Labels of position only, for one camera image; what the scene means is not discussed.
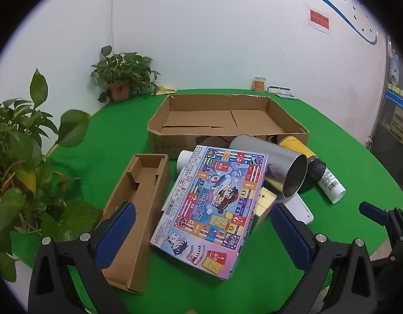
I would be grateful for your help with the pale yellow puzzle cube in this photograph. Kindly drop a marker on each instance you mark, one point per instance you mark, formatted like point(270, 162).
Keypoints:
point(265, 201)

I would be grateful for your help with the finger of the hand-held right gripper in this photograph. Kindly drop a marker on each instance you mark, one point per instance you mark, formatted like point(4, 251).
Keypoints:
point(373, 211)

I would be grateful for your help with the large leafy green plant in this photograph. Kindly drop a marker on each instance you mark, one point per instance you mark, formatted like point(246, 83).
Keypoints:
point(21, 157)

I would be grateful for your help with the orange jar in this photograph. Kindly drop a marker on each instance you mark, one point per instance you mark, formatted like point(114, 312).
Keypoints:
point(259, 84)

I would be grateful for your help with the silver metal can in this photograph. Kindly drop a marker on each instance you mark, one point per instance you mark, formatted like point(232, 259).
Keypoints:
point(273, 160)

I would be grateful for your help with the small potted green plant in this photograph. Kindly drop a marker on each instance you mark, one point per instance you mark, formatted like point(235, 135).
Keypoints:
point(122, 70)

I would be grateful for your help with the flat grey tray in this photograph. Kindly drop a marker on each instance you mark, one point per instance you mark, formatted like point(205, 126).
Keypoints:
point(287, 96)

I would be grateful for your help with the red wall sign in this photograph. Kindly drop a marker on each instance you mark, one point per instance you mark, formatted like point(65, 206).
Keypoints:
point(319, 19)

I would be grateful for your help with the yellow and black can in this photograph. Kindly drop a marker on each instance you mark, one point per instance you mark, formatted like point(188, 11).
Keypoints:
point(294, 145)

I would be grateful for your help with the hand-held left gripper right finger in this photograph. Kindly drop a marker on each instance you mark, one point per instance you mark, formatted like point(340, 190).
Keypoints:
point(291, 235)

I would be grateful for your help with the narrow cardboard box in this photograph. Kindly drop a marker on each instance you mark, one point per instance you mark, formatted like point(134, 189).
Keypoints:
point(139, 222)

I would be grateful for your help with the colourful board game box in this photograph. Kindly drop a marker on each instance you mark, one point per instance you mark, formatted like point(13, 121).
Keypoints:
point(214, 209)

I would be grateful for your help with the glass door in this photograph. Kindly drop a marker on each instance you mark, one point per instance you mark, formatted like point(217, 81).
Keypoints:
point(396, 111)

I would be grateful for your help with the white bottle with label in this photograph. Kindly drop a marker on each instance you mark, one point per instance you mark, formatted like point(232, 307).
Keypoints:
point(332, 184)

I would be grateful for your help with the yellow cloth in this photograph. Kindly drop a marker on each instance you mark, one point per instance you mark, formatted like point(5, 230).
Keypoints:
point(165, 90)

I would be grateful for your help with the green table cloth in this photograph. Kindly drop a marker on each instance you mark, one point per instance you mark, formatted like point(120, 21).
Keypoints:
point(113, 137)

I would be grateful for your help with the small white box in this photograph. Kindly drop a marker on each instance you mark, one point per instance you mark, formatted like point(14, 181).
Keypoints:
point(279, 89)

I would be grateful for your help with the large cardboard box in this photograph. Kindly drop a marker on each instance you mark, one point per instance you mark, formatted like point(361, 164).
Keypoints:
point(201, 121)

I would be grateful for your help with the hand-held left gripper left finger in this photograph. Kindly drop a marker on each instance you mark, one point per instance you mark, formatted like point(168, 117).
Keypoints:
point(118, 232)

